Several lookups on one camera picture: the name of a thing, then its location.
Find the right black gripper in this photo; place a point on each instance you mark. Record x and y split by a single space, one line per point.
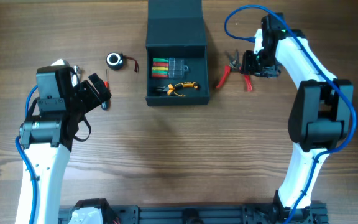
248 62

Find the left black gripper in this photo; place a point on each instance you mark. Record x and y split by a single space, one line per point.
86 94

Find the red handled snips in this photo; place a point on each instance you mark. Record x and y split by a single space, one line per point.
234 66

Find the black white round coil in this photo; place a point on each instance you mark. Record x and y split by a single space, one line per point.
116 61

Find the clear case coloured screwdrivers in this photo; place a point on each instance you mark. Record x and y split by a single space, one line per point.
174 68

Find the orange black pliers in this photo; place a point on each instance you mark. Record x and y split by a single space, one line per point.
171 89

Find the silver wrench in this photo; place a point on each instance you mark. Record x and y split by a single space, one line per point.
77 70

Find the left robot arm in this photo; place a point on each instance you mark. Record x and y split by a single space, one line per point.
47 134

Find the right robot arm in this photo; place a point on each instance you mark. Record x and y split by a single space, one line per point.
319 118

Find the black red screwdriver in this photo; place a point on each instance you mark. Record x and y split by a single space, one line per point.
106 105

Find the dark green open box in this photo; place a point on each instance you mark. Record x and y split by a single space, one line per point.
175 29

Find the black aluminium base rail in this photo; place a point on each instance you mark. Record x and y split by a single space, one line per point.
247 214

